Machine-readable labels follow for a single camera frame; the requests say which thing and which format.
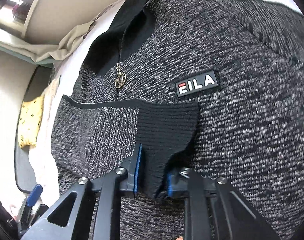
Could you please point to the grey black knit sweater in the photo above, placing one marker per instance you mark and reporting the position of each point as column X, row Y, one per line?
column 217, row 85

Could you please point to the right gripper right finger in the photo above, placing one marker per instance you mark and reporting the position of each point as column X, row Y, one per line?
column 185, row 183

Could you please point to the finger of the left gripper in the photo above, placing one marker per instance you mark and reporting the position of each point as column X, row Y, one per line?
column 34, row 195

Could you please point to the white quilted bed cover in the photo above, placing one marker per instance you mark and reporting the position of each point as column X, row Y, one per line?
column 40, row 156

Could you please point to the dark object on windowsill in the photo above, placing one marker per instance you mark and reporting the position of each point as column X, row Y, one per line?
column 21, row 9

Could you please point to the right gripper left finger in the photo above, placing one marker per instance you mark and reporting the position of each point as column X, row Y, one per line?
column 125, row 179

